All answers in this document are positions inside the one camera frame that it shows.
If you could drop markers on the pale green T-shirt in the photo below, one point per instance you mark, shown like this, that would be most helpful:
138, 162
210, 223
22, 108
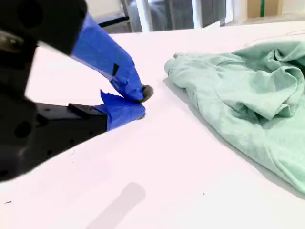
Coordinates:
238, 95

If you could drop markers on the brown cardboard box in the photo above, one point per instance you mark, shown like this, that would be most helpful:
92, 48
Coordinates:
271, 8

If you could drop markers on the green tape strip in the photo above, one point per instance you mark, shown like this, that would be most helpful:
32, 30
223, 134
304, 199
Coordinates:
262, 8

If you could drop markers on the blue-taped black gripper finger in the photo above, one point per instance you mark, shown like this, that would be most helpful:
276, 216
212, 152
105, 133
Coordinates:
102, 50
119, 112

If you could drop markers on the black floor bar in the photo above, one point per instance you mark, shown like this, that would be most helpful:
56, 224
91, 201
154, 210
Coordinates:
114, 21

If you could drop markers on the dark grey cabinet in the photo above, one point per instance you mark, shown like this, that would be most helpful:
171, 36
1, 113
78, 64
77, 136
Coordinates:
171, 14

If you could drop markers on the white upright post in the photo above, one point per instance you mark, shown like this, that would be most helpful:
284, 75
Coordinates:
144, 15

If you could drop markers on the small black scrap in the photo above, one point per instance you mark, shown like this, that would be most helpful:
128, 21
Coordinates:
8, 202

